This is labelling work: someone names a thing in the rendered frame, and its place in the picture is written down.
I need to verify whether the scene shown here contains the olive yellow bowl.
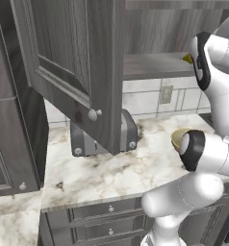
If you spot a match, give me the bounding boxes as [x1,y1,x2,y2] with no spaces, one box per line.
[169,128,193,154]

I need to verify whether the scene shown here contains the grey wood cabinet door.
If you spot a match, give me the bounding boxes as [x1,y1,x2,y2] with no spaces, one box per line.
[10,0,126,157]

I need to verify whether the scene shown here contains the round silver door knob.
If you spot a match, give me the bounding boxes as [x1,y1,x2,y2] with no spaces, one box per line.
[88,108,103,122]

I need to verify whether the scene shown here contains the grey wood wall cabinet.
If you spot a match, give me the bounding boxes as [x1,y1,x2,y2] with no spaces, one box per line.
[122,0,229,82]

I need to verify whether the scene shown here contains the tall grey wood cabinet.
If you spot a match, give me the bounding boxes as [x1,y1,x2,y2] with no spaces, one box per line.
[0,0,50,198]

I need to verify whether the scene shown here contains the grey toaster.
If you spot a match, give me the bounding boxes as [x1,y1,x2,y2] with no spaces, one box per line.
[69,108,140,158]

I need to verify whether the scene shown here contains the grey drawer front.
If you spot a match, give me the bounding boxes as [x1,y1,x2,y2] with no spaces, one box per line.
[67,197,145,223]
[69,220,154,244]

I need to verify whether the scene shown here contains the grey wall outlet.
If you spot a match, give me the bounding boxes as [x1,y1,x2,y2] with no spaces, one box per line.
[159,85,174,105]

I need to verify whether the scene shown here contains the yellow-green pear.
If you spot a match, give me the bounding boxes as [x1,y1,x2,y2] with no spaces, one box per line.
[182,53,194,64]

